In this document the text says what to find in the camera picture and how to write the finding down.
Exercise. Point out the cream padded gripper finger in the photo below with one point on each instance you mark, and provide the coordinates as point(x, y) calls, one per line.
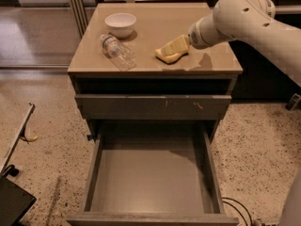
point(179, 45)

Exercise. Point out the yellow sponge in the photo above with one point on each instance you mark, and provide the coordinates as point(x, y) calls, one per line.
point(169, 55)

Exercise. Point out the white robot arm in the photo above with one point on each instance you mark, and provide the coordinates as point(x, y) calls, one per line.
point(250, 21)

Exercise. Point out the grey drawer cabinet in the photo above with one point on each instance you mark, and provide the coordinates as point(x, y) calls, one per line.
point(212, 71)

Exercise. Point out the closed grey upper drawer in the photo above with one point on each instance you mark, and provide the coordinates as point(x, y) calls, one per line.
point(164, 107)

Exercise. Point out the white ceramic bowl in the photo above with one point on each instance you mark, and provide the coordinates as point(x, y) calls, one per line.
point(121, 25)

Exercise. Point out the clear plastic water bottle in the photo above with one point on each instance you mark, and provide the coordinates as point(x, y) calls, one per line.
point(119, 54)

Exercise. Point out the small dark floor object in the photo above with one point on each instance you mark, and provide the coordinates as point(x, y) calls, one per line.
point(294, 102)

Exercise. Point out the white ribbed floor device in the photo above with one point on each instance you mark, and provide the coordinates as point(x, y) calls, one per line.
point(266, 222)

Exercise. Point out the metal stand with hook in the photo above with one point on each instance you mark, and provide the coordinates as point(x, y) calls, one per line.
point(5, 167)

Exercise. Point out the black box at corner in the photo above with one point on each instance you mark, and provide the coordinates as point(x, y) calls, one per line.
point(14, 202)

